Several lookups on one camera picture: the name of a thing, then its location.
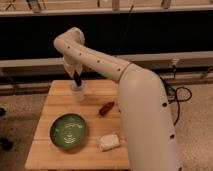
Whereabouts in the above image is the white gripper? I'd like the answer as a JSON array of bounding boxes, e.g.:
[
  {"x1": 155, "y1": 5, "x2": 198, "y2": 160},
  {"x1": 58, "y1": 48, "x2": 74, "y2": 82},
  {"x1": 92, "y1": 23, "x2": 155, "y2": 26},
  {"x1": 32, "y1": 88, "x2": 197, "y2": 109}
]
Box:
[{"x1": 63, "y1": 56, "x2": 83, "y2": 86}]

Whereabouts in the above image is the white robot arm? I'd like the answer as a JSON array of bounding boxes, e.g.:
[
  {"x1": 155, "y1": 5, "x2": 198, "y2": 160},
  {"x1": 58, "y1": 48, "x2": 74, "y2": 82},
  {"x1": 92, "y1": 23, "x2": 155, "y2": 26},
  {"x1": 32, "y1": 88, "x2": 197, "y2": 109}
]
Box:
[{"x1": 54, "y1": 27, "x2": 184, "y2": 171}]

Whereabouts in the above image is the translucent plastic cup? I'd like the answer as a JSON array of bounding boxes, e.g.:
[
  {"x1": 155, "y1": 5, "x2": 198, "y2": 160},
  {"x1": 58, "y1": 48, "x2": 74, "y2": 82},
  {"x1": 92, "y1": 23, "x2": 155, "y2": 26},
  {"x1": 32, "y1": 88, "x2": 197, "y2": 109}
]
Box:
[{"x1": 70, "y1": 82, "x2": 85, "y2": 102}]

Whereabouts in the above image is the brown oblong object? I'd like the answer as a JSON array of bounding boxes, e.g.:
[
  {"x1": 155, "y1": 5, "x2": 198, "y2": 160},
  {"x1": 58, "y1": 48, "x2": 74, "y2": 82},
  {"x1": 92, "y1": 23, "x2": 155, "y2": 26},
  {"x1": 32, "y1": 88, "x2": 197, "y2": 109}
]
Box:
[{"x1": 99, "y1": 102, "x2": 114, "y2": 116}]

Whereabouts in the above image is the dark object on floor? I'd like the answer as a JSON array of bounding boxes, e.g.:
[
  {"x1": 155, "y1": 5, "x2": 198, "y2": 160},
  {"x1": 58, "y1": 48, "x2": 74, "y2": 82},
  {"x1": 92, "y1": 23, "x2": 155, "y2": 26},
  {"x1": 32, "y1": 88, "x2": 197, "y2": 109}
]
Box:
[{"x1": 0, "y1": 138, "x2": 13, "y2": 151}]

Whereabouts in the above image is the black hanging cable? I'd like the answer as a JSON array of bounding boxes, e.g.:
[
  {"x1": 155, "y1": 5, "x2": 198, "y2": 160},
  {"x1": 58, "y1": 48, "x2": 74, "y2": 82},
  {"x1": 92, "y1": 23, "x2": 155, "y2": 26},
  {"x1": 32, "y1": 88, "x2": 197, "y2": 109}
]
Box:
[{"x1": 113, "y1": 3, "x2": 135, "y2": 58}]

